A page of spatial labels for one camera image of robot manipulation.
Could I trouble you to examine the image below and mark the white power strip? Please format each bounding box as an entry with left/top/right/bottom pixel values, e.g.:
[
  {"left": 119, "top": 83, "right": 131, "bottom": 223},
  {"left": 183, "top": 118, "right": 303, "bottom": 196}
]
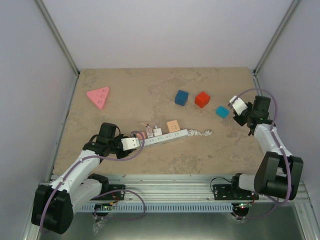
[{"left": 144, "top": 129, "right": 189, "bottom": 147}]

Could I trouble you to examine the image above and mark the pink rectangular adapter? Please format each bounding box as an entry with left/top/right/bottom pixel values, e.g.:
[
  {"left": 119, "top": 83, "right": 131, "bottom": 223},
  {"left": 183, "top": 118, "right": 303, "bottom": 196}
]
[{"left": 131, "top": 131, "right": 146, "bottom": 141}]

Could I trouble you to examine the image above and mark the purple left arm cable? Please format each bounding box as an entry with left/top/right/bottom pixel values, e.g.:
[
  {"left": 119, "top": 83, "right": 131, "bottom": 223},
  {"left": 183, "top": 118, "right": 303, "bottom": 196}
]
[{"left": 39, "top": 129, "right": 147, "bottom": 233}]

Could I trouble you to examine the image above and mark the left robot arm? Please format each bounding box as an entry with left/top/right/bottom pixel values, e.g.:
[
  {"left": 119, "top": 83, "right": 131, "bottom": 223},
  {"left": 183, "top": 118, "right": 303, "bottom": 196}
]
[{"left": 31, "top": 122, "right": 145, "bottom": 234}]

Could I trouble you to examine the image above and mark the cyan socket block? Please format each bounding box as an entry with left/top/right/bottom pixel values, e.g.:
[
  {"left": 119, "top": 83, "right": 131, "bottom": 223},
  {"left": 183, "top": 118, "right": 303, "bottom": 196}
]
[{"left": 215, "top": 106, "right": 230, "bottom": 119}]

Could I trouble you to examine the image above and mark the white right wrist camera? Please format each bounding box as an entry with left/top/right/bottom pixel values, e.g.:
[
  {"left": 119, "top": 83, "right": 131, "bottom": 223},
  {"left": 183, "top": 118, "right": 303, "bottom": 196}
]
[{"left": 228, "top": 95, "right": 248, "bottom": 116}]

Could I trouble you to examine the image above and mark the aluminium frame post left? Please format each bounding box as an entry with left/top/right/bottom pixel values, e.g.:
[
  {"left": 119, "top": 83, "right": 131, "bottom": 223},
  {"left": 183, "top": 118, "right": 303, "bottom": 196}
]
[{"left": 34, "top": 0, "right": 81, "bottom": 77}]

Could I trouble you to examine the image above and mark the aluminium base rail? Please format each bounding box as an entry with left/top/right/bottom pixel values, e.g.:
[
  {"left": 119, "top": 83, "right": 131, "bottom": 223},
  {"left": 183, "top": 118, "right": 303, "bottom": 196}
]
[{"left": 34, "top": 174, "right": 311, "bottom": 203}]

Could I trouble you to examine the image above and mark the pink power strip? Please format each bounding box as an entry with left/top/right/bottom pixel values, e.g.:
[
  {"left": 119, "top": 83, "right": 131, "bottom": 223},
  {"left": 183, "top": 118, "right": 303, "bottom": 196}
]
[{"left": 86, "top": 86, "right": 110, "bottom": 110}]

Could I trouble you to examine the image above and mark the aluminium frame post right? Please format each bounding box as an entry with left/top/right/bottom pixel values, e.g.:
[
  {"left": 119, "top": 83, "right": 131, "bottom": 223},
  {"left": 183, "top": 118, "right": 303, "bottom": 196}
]
[{"left": 252, "top": 0, "right": 302, "bottom": 77}]

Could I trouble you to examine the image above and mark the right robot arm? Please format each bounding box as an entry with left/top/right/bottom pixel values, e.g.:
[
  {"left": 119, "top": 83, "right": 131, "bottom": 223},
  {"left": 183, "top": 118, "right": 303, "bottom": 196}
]
[{"left": 229, "top": 95, "right": 304, "bottom": 201}]

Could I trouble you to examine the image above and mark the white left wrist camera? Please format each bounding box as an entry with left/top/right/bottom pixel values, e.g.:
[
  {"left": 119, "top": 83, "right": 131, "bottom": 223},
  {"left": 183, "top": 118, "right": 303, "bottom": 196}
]
[{"left": 120, "top": 137, "right": 140, "bottom": 151}]

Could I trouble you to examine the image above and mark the aluminium frame post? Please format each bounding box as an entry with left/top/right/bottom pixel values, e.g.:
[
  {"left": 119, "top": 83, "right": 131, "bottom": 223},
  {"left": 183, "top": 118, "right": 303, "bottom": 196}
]
[
  {"left": 252, "top": 0, "right": 302, "bottom": 77},
  {"left": 34, "top": 0, "right": 81, "bottom": 77}
]

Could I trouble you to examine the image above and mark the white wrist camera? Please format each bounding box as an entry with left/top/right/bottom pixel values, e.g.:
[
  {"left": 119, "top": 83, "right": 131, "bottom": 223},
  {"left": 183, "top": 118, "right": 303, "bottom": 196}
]
[
  {"left": 228, "top": 95, "right": 248, "bottom": 116},
  {"left": 120, "top": 137, "right": 140, "bottom": 151}
]

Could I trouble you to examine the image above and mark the grey slotted cable duct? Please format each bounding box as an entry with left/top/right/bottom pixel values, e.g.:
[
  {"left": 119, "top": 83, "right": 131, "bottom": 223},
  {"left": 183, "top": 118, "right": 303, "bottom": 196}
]
[{"left": 79, "top": 202, "right": 233, "bottom": 213}]

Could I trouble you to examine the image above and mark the beige cube socket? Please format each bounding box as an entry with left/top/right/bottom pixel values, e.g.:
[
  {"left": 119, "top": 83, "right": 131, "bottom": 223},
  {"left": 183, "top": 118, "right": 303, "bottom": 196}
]
[{"left": 166, "top": 120, "right": 181, "bottom": 133}]

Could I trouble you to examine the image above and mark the blue cube socket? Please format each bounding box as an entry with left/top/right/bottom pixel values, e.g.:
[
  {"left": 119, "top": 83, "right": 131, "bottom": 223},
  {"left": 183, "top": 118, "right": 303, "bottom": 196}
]
[{"left": 174, "top": 90, "right": 189, "bottom": 106}]

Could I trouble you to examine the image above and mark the red cube socket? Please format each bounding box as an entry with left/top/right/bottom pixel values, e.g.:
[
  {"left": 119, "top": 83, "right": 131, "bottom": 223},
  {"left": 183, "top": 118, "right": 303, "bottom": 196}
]
[{"left": 194, "top": 91, "right": 211, "bottom": 108}]

